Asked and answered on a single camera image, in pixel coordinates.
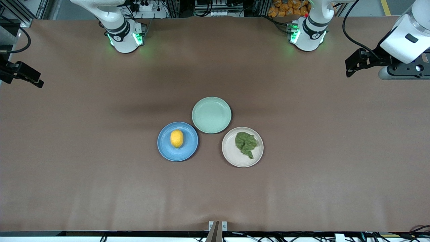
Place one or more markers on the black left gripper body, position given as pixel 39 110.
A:
pixel 380 56

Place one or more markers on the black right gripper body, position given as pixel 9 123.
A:
pixel 4 72

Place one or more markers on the green lettuce leaf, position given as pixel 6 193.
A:
pixel 245 143

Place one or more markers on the yellow lemon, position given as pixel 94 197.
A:
pixel 176 138

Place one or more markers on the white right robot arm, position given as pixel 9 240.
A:
pixel 122 37

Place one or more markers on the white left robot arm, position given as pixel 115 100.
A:
pixel 310 37

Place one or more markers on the bag of orange items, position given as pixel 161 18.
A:
pixel 285 8

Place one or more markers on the white power strip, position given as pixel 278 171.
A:
pixel 144 6

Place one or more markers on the beige plate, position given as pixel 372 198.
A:
pixel 231 154

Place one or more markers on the green plate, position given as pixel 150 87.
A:
pixel 211 115

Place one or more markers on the blue plate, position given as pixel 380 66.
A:
pixel 188 148

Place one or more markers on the white tag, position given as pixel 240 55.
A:
pixel 340 238

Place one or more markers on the aluminium frame profile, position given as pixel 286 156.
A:
pixel 20 11

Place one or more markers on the metal table bracket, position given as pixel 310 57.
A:
pixel 217 230

